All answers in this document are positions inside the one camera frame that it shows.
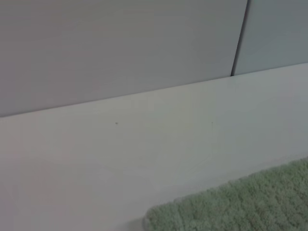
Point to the green terry towel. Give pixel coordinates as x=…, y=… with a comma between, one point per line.
x=240, y=204

